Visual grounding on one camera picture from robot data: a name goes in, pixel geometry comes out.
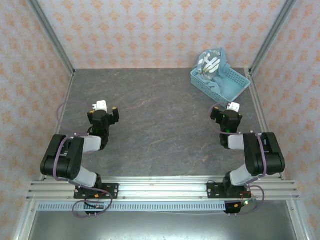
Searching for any aluminium mounting rail beam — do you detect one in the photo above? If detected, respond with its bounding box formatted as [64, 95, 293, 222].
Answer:
[25, 175, 300, 202]

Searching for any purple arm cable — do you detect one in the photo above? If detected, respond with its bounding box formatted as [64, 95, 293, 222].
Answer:
[208, 103, 269, 216]
[54, 100, 114, 219]

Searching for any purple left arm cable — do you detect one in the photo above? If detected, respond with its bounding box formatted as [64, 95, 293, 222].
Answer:
[54, 100, 114, 219]

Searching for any light blue printed t-shirt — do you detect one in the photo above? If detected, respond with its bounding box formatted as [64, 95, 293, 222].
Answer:
[194, 47, 232, 99]

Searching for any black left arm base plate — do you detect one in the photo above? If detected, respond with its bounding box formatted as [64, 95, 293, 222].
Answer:
[73, 182, 120, 200]

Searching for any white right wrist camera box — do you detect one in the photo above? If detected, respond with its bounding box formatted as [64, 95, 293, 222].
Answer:
[225, 102, 241, 113]

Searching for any grey sheet metal shelf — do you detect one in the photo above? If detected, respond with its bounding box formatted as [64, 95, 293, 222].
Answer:
[27, 210, 299, 240]

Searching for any small circuit board green light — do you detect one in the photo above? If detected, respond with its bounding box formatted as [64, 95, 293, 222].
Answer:
[240, 198, 258, 207]

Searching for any aluminium frame post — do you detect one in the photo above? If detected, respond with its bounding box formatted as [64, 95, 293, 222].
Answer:
[26, 0, 76, 77]
[248, 0, 298, 76]

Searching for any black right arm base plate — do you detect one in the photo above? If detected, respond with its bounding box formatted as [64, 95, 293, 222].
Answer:
[206, 181, 252, 200]

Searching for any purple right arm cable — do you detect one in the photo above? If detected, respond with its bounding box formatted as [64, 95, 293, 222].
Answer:
[208, 103, 269, 216]

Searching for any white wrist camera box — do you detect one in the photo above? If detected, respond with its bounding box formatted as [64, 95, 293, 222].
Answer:
[225, 102, 241, 113]
[91, 100, 108, 113]

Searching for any white slotted cable duct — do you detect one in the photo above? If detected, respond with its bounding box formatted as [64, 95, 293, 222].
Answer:
[36, 201, 228, 213]

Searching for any blue plastic perforated basket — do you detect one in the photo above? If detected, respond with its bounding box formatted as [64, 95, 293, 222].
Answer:
[190, 66, 252, 103]

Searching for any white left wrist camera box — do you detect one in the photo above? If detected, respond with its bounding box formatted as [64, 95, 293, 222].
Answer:
[91, 100, 108, 113]

